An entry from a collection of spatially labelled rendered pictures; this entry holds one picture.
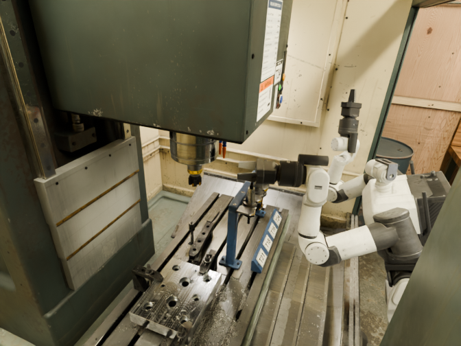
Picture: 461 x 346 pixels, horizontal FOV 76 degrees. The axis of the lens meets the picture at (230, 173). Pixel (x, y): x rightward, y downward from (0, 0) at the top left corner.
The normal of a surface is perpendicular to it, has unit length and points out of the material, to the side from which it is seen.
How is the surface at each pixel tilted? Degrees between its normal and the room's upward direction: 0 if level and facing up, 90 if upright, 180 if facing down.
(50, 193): 90
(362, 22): 90
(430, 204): 90
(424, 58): 90
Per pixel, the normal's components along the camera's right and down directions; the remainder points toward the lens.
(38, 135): 0.93, 0.20
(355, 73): -0.36, 0.42
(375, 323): 0.04, -0.89
